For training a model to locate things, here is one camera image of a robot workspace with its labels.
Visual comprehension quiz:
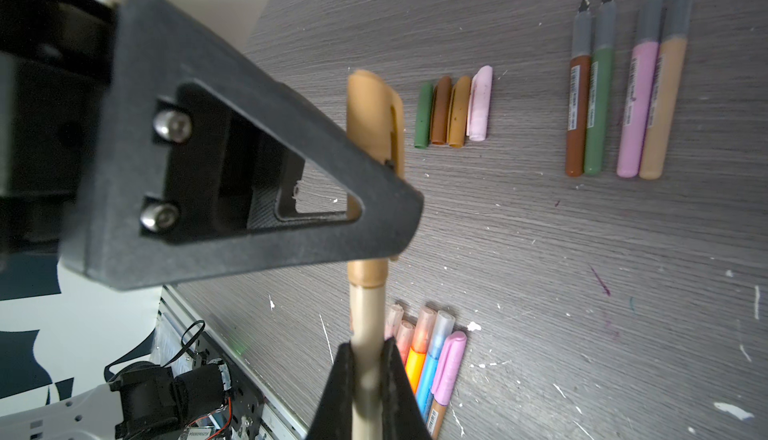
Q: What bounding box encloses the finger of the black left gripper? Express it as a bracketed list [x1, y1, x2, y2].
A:
[60, 0, 424, 290]

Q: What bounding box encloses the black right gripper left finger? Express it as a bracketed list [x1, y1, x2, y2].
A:
[305, 342, 355, 440]

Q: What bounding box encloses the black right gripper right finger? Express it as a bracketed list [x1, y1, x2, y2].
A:
[380, 338, 431, 440]

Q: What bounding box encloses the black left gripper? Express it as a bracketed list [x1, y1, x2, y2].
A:
[1, 0, 115, 254]

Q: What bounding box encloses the lilac capped tan marker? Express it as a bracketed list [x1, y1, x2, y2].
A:
[425, 330, 467, 439]

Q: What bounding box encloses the tan marker pen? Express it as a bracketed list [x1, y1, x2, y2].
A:
[347, 70, 405, 439]

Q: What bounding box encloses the green pen cap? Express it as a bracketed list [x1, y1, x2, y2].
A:
[414, 82, 434, 149]

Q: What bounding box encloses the brown pen cap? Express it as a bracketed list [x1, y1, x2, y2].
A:
[430, 76, 452, 145]

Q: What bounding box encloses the tan pen cap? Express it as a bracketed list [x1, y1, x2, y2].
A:
[447, 76, 471, 148]

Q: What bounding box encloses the pink pen cap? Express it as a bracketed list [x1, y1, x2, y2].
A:
[466, 65, 494, 142]

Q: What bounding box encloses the dark brown marker pen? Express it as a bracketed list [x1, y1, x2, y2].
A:
[565, 0, 592, 177]

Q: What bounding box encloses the green marker pen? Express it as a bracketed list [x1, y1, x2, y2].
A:
[584, 0, 617, 176]

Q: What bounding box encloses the brown capped pink marker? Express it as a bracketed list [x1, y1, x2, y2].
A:
[616, 0, 663, 178]

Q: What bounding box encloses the green capped tan marker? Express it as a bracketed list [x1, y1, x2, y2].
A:
[639, 0, 694, 180]

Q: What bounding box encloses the orange marker pen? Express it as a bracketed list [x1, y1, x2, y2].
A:
[405, 306, 437, 394]

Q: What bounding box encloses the pink red marker pen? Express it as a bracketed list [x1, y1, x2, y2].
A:
[395, 320, 415, 365]

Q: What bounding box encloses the purple marker pen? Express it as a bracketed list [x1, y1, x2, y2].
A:
[384, 303, 404, 340]

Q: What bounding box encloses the blue marker pen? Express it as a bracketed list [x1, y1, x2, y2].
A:
[416, 310, 455, 420]

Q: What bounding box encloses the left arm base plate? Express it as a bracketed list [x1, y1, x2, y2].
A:
[201, 343, 264, 440]

